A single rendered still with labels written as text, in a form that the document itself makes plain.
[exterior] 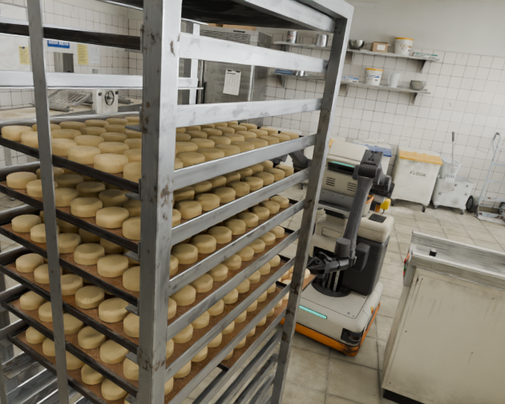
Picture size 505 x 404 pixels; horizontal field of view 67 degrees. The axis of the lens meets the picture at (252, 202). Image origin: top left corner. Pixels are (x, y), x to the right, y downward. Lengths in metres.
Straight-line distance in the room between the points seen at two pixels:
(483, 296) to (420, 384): 0.60
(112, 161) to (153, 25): 0.22
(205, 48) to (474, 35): 5.75
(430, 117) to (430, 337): 4.35
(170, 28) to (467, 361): 2.08
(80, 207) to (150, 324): 0.23
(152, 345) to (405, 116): 5.70
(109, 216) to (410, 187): 5.18
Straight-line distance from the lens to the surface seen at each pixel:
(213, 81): 5.45
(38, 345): 1.01
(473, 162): 6.37
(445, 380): 2.35
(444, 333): 2.19
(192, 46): 0.55
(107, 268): 0.68
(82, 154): 0.65
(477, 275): 2.06
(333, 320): 2.50
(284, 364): 1.35
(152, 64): 0.47
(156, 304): 0.57
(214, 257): 0.71
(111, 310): 0.73
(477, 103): 6.24
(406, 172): 5.57
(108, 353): 0.78
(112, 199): 0.71
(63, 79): 0.93
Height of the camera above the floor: 1.67
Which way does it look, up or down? 20 degrees down
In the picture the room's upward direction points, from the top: 7 degrees clockwise
